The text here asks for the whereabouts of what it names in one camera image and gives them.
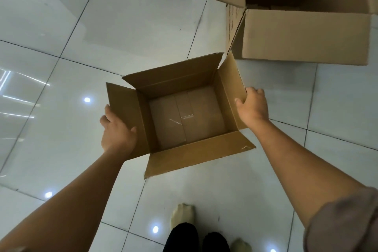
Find person's right hand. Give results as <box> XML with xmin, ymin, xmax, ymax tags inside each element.
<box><xmin>235</xmin><ymin>87</ymin><xmax>270</xmax><ymax>124</ymax></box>

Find person's left hand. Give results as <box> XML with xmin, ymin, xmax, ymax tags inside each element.
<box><xmin>100</xmin><ymin>104</ymin><xmax>138</xmax><ymax>158</ymax></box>

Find small cardboard box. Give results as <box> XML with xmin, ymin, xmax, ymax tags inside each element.
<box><xmin>106</xmin><ymin>52</ymin><xmax>256</xmax><ymax>179</ymax></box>

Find person's left forearm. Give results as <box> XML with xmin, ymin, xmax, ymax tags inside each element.
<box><xmin>0</xmin><ymin>148</ymin><xmax>126</xmax><ymax>252</ymax></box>

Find person's right forearm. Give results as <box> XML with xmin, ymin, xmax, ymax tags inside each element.
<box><xmin>249</xmin><ymin>117</ymin><xmax>367</xmax><ymax>229</ymax></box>

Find person's cream left shoe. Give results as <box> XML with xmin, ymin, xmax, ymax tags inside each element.
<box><xmin>170</xmin><ymin>203</ymin><xmax>196</xmax><ymax>230</ymax></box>

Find person's cream shoe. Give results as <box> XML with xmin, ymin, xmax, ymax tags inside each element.
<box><xmin>231</xmin><ymin>238</ymin><xmax>252</xmax><ymax>252</ymax></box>
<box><xmin>170</xmin><ymin>203</ymin><xmax>196</xmax><ymax>230</ymax></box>

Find large open cardboard box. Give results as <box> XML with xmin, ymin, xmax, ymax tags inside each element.
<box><xmin>208</xmin><ymin>0</ymin><xmax>378</xmax><ymax>66</ymax></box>

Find person's black trousers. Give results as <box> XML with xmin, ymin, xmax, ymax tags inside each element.
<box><xmin>163</xmin><ymin>222</ymin><xmax>231</xmax><ymax>252</ymax></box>

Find person's cream right shoe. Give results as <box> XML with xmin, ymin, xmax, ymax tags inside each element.
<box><xmin>231</xmin><ymin>238</ymin><xmax>252</xmax><ymax>252</ymax></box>

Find person's grey sleeve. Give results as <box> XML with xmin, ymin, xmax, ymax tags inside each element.
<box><xmin>304</xmin><ymin>187</ymin><xmax>378</xmax><ymax>252</ymax></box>

